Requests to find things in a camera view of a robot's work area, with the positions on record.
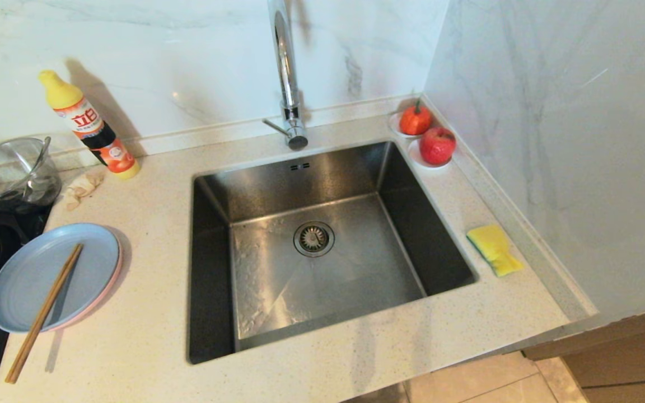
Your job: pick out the orange toy pumpkin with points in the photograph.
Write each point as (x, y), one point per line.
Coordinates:
(415, 119)

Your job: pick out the yellow green sponge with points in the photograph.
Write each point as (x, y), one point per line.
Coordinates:
(493, 246)

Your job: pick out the clear glass bowl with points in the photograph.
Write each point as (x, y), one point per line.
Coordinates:
(3, 168)

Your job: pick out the small white dish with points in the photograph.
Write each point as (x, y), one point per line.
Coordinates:
(416, 159)
(394, 127)

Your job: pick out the crumpled beige rag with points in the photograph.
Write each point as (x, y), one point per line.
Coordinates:
(82, 189)

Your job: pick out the pink plate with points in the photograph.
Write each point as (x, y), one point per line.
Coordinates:
(108, 292)

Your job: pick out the metal drain strainer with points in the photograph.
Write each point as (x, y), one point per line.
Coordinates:
(313, 238)

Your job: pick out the chrome faucet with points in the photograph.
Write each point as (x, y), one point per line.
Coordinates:
(288, 73)

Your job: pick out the orange dish soap bottle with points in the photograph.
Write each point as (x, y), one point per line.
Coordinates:
(90, 131)

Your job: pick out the light blue plate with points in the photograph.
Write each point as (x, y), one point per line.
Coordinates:
(23, 280)

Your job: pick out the wooden cabinet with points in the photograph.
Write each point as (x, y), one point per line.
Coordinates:
(625, 358)

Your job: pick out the stainless steel sink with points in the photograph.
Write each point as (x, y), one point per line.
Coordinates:
(356, 240)

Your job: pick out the red toy apple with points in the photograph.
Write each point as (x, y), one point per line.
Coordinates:
(437, 145)

